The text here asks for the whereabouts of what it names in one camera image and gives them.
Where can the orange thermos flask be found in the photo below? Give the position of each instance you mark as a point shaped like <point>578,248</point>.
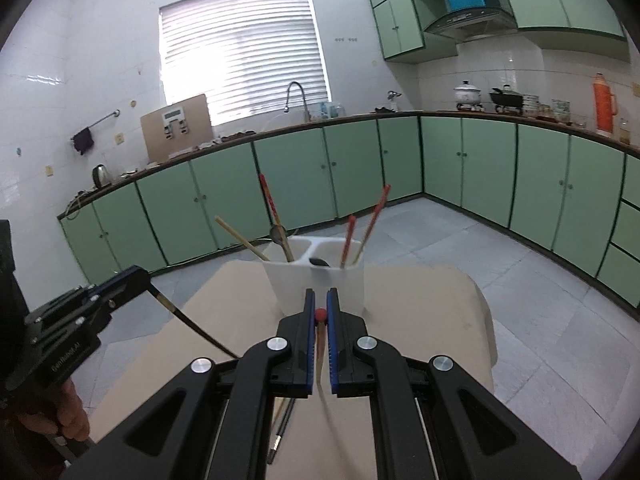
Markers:
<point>605,105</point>

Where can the white window blind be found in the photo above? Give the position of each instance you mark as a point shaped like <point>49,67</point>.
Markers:
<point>240,55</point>

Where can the stack of bowls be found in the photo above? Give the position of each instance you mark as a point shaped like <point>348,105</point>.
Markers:
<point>531,105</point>

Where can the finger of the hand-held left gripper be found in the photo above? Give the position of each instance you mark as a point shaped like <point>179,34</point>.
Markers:
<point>125,280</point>
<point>100,312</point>

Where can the tan chopstick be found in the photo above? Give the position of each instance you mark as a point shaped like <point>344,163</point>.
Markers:
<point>280,410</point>

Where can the plain wooden chopstick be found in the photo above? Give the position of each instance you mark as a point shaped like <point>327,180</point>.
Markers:
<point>240,237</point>

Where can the steel electric kettle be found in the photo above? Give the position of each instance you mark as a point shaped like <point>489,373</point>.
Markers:
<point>101,176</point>

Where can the metal range hood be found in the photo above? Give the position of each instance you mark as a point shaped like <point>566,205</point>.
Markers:
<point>470,22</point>

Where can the black spoon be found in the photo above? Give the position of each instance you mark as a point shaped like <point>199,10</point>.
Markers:
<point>318,261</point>

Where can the green lower kitchen cabinets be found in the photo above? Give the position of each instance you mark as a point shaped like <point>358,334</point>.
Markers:
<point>490,170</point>

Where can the red patterned wooden chopstick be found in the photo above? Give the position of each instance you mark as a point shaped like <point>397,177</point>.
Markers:
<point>270,202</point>

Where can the dark hanging towel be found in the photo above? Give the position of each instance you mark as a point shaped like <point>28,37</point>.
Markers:
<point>83,141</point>

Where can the white lidded pot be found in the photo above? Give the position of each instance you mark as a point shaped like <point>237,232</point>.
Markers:
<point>467,95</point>

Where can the metal kitchen faucet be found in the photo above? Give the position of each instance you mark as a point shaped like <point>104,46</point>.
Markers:
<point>296,85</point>

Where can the metal spoon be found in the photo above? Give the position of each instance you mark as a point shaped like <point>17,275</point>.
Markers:
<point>278,232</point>

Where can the person's left hand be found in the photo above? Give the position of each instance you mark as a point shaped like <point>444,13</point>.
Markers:
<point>72,410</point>

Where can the bottles beside sink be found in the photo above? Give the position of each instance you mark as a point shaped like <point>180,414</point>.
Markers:
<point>332,110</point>

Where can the white plastic utensil holder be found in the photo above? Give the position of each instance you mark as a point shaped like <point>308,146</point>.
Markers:
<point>295,285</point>

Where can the brown cardboard box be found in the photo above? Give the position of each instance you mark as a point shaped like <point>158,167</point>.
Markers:
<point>155,135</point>

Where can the green upper kitchen cabinets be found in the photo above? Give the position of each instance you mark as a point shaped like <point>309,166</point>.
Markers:
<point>400,25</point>

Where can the green kitchen cabinets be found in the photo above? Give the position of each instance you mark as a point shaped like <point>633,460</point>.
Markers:
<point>400,25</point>
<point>490,170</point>

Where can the metal towel bar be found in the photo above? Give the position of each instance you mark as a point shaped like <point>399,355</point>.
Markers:
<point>102,120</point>

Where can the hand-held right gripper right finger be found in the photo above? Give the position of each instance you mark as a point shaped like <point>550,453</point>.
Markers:
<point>332,340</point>

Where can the glass jar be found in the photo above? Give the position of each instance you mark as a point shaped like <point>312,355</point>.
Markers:
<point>624,131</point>

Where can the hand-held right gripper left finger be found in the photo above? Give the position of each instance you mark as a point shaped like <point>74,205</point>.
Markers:
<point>310,340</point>

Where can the red floral wooden chopstick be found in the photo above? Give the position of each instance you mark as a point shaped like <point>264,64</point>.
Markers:
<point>320,315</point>
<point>348,237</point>

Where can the black wok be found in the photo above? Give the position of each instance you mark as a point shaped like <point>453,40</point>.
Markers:
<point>506,99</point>

